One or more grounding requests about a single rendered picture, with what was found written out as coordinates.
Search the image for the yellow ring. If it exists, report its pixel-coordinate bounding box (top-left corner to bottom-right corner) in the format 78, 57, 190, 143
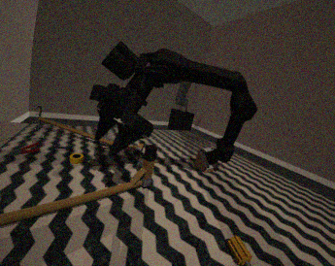
69, 153, 84, 164

